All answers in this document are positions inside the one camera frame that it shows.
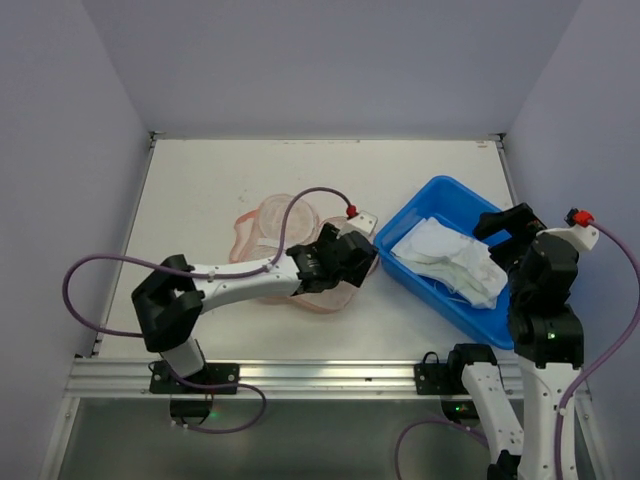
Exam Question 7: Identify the white mint bra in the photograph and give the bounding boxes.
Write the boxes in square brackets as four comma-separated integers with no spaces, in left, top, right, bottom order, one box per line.
[423,271,471,304]

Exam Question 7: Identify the floral mesh laundry bag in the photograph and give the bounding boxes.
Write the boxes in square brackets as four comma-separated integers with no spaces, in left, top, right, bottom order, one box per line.
[229,194,357,314]

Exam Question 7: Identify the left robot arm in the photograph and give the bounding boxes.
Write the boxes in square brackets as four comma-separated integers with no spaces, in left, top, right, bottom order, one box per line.
[131,213,378,379]

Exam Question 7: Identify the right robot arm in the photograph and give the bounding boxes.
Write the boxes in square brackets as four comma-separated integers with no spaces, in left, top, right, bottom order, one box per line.
[447,203,599,479]

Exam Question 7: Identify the blue plastic bin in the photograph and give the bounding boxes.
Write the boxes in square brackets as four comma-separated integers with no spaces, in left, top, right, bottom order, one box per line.
[374,176,513,350]

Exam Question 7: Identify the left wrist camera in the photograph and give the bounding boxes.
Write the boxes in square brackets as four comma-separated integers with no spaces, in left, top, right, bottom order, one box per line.
[340,204,378,237]

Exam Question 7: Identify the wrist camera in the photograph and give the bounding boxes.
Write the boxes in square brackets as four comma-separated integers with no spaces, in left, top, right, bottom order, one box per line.
[340,204,378,237]
[541,208,600,252]

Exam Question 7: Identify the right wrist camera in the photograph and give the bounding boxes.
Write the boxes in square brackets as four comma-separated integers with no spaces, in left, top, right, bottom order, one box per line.
[541,208,600,252]

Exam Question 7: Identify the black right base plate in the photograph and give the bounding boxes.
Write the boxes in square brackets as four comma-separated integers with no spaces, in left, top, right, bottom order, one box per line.
[413,351,454,396]

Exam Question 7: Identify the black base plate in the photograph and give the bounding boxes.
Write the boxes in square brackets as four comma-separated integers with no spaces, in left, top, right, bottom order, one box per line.
[413,351,454,396]
[148,360,239,395]

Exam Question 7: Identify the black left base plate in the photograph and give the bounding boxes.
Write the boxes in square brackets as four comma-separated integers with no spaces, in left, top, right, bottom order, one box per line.
[148,360,239,395]

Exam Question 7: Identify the aluminium front rail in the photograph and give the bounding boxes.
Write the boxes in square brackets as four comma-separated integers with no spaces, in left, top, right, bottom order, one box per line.
[63,357,541,400]

